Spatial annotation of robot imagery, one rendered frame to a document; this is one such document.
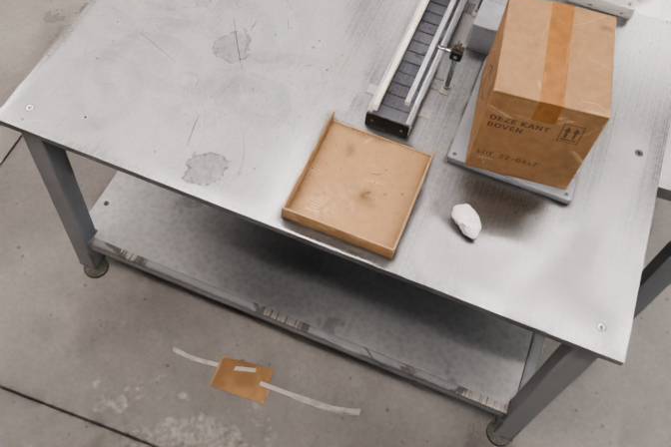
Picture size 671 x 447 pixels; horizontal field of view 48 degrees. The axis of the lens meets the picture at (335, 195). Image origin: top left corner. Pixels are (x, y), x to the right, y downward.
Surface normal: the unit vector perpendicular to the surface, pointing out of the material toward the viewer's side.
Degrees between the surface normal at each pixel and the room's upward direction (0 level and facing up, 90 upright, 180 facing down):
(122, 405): 0
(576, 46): 0
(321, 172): 0
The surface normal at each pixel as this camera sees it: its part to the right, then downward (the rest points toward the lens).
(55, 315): 0.07, -0.54
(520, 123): -0.24, 0.81
